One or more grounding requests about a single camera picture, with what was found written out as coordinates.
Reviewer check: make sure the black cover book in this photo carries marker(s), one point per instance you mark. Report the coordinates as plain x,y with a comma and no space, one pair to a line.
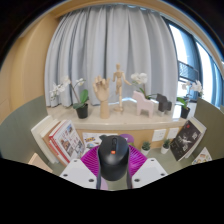
185,140

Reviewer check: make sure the black computer mouse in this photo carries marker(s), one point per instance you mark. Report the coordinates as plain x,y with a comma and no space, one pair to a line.
113,160

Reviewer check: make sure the light wooden desk shelf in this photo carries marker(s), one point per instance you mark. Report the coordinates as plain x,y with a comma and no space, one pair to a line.
126,122

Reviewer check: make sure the wooden artist mannequin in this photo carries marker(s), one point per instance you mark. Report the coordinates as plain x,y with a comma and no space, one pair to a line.
118,80

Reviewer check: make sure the pink horse figure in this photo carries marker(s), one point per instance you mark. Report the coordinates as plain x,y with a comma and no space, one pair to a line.
143,104

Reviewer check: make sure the tan notebook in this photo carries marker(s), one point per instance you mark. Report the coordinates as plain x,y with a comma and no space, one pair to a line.
38,162

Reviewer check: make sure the wooden hand model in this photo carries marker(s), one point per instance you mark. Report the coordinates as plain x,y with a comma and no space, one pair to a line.
101,93

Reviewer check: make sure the small succulent in white pot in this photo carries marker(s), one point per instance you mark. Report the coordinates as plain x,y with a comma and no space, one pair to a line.
145,150
165,149

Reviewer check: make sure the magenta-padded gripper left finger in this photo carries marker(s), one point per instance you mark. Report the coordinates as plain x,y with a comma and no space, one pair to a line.
76,170

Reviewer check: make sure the red and white magazine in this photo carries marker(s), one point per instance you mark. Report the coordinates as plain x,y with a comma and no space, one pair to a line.
68,141

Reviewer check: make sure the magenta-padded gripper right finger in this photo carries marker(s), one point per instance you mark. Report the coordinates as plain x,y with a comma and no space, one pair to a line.
151,170

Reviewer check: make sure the white wall power outlet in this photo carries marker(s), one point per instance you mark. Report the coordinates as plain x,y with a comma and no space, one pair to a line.
158,135
173,133

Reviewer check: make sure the glass window with dark frame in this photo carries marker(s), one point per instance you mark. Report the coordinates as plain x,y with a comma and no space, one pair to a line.
200,60

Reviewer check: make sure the orange-brown book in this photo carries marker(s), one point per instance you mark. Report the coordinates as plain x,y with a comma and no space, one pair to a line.
49,135

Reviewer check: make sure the food sticker sheet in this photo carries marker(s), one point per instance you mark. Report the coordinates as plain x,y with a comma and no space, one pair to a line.
202,156

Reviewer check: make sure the dark horse figure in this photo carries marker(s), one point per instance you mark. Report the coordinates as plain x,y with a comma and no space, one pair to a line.
164,103

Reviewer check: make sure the grey curtain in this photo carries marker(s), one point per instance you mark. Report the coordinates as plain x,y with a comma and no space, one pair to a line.
110,43

